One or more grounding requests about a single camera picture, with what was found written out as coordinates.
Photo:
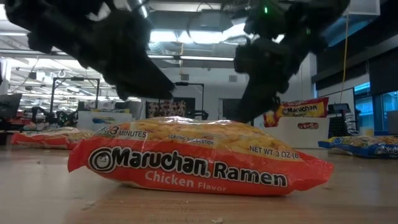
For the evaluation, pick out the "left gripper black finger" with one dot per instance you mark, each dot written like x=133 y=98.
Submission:
x=124 y=90
x=152 y=81

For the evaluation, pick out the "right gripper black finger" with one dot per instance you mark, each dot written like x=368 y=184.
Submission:
x=256 y=105
x=277 y=99

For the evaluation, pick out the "red beef ramen packet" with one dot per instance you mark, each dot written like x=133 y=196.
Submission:
x=270 y=119
x=298 y=109

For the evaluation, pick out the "orange chicken ramen packet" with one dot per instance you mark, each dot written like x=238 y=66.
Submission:
x=46 y=140
x=186 y=168

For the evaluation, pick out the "black cabinet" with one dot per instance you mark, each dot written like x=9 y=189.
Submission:
x=230 y=109

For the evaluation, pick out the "floral patterned panel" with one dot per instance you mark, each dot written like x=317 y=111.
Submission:
x=164 y=109

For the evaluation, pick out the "white bin with red sticker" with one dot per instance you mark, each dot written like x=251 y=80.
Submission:
x=286 y=137

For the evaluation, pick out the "long ceiling light bar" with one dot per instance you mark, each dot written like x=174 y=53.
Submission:
x=205 y=58
x=12 y=53

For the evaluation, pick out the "grey ceiling unit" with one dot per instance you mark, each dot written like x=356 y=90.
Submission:
x=211 y=20

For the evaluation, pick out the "distant black robot station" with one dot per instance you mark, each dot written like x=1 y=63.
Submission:
x=40 y=113

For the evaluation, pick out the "dark monitor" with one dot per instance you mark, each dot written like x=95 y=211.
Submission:
x=11 y=105

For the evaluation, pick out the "small grey wall box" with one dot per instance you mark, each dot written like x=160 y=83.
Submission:
x=184 y=77

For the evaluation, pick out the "grey wall vent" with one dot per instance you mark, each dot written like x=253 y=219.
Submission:
x=233 y=78

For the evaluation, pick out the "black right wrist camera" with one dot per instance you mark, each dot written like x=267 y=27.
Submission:
x=264 y=21

